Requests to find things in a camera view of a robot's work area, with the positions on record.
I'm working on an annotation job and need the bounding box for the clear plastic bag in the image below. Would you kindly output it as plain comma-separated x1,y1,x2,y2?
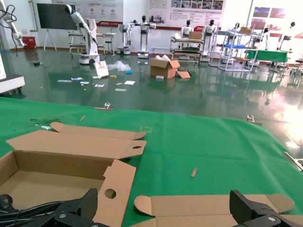
106,60,132,72

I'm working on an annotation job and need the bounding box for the black cable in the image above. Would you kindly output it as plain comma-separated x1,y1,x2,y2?
0,193,69,227

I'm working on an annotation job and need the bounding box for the table with green cover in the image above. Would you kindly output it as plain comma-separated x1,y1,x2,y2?
244,49,290,64

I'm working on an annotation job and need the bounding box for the wide wall display board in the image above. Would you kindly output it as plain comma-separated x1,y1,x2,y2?
148,0,227,29

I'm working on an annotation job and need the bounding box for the silver binder clip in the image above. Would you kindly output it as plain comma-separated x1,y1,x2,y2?
283,152,303,172
246,115,263,126
94,102,113,112

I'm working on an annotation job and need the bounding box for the flat cardboard piece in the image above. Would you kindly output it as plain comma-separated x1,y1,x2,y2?
175,69,191,79

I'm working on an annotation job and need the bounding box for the red box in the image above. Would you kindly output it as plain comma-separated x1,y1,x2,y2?
22,36,36,50

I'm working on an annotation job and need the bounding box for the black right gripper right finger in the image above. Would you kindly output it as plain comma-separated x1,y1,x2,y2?
229,190,303,227

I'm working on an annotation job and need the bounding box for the empty open cardboard box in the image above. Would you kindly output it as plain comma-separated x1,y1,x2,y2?
0,122,147,227

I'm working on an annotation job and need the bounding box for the humanoid robot with outstretched arms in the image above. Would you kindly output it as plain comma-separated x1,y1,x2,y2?
123,15,157,59

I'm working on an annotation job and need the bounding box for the white red wall poster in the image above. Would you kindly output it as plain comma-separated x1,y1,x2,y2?
85,0,124,26

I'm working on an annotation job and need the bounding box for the green table cloth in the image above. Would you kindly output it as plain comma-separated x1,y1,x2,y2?
0,96,303,227

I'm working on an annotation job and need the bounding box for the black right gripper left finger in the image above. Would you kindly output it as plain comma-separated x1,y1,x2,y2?
21,188,100,227

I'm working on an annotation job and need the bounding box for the white jointed robot arm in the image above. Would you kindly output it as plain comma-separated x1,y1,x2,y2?
0,0,27,48

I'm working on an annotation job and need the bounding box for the white machine base with casters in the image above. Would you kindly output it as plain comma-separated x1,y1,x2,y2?
0,51,26,94

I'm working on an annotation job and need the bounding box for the white robot beside panel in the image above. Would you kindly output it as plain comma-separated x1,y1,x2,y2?
117,22,132,56

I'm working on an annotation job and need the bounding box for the large open cardboard floor box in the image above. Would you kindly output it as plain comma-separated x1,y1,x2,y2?
149,54,181,79

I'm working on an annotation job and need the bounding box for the black display board on stand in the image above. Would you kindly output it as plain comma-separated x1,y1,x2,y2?
36,2,79,52

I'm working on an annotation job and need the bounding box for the white shelf rack blue tray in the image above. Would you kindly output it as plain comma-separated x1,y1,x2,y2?
209,27,259,72

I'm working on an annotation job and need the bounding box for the black round stool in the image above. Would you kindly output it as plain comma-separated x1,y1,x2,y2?
105,40,117,57

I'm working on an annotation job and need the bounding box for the white arm robot on base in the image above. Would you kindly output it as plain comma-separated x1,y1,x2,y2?
64,4,100,65

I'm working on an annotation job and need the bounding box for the white metal work table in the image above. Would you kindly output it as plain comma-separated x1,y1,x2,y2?
68,30,106,54

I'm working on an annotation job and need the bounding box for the metal cart with cardboard box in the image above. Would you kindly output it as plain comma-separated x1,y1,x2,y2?
169,32,205,63

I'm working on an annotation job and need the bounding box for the white paper bag red print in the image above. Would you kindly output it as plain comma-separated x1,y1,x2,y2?
93,61,110,79

